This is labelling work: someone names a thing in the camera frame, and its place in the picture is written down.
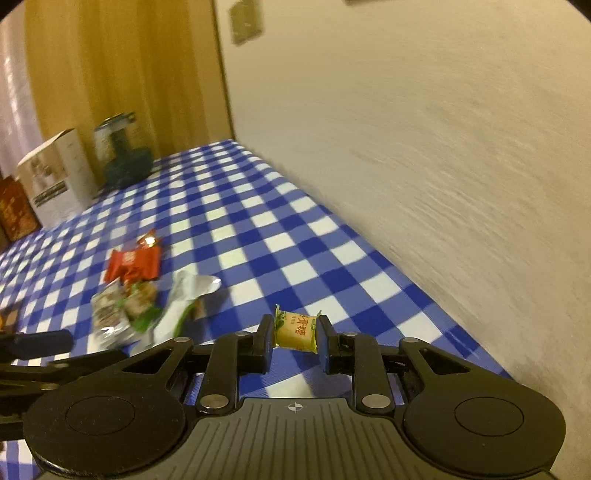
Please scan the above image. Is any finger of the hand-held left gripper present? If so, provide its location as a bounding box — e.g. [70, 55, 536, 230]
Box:
[0, 329, 75, 361]

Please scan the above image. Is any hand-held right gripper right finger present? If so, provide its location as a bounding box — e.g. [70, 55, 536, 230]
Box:
[318, 314, 468, 412]

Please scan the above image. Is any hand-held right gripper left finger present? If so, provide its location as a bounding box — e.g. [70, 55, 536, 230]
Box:
[117, 315, 276, 415]

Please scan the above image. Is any yellow candy packet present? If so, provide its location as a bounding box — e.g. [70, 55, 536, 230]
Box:
[274, 305, 322, 354]

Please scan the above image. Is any clear silver snack packet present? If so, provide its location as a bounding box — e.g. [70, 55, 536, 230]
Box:
[90, 281, 136, 350]

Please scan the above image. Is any green snack packet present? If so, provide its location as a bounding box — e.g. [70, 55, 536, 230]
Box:
[122, 281, 163, 334]

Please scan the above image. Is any white green snack wrapper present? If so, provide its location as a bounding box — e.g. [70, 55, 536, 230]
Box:
[139, 270, 222, 348]

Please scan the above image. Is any blue white checked tablecloth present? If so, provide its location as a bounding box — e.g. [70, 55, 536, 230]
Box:
[0, 138, 514, 467]

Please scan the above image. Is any red snack packet white label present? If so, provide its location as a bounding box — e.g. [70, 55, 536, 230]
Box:
[104, 246, 162, 284]

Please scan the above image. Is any dark red tin box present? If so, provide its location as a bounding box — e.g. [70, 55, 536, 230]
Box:
[0, 175, 42, 241]

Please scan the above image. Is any white printed carton box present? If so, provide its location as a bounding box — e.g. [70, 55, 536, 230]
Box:
[16, 128, 100, 228]

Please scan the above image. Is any glass jar with green base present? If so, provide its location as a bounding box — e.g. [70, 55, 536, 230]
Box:
[93, 112, 153, 188]

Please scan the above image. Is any sheer patterned curtain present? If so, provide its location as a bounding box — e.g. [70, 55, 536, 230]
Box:
[0, 18, 45, 182]

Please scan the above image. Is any wooden door panel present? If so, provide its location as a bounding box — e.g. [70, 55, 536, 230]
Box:
[23, 0, 235, 160]

